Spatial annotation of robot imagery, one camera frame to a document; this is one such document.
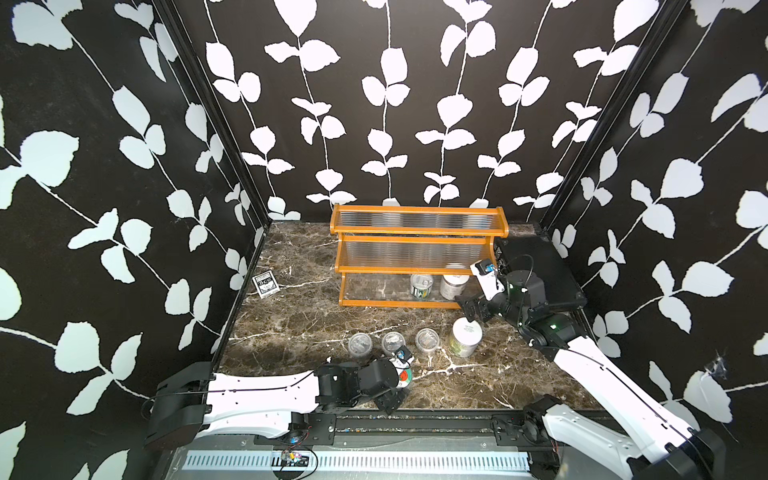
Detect red tomato seed jar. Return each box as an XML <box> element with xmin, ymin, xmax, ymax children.
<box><xmin>397</xmin><ymin>368</ymin><xmax>413</xmax><ymax>389</ymax></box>

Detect white green label jar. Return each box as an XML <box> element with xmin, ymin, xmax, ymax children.
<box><xmin>449</xmin><ymin>317</ymin><xmax>483</xmax><ymax>358</ymax></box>

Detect white text label jar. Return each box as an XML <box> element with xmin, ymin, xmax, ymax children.
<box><xmin>440</xmin><ymin>273</ymin><xmax>470</xmax><ymax>301</ymax></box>

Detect clear jar purple seeds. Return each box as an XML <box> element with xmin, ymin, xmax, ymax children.
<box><xmin>347</xmin><ymin>332</ymin><xmax>373</xmax><ymax>358</ymax></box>

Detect clear jar yellow label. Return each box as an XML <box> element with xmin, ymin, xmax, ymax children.
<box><xmin>381</xmin><ymin>331</ymin><xmax>405</xmax><ymax>355</ymax></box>

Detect green vegetable tin can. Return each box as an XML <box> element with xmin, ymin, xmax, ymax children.
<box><xmin>410</xmin><ymin>274</ymin><xmax>434</xmax><ymax>300</ymax></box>

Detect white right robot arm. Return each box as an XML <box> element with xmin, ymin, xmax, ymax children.
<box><xmin>457</xmin><ymin>260</ymin><xmax>726</xmax><ymax>479</ymax></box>

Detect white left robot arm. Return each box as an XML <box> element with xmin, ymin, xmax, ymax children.
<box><xmin>144</xmin><ymin>358</ymin><xmax>413</xmax><ymax>451</ymax></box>

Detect orange three-tier shelf rack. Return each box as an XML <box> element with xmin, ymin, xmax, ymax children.
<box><xmin>330</xmin><ymin>205</ymin><xmax>510</xmax><ymax>309</ymax></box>

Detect black flat case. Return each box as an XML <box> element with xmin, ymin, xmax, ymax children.
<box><xmin>495</xmin><ymin>236</ymin><xmax>587</xmax><ymax>311</ymax></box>

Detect small green circuit board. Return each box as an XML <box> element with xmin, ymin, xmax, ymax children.
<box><xmin>275</xmin><ymin>452</ymin><xmax>310</xmax><ymax>470</ymax></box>

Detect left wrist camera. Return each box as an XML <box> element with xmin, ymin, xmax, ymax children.
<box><xmin>393</xmin><ymin>345</ymin><xmax>413</xmax><ymax>369</ymax></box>

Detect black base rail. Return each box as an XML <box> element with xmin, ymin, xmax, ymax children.
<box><xmin>293</xmin><ymin>410</ymin><xmax>553</xmax><ymax>448</ymax></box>

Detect white slotted cable duct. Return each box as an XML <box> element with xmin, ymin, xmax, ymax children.
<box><xmin>182</xmin><ymin>450</ymin><xmax>531</xmax><ymax>475</ymax></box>

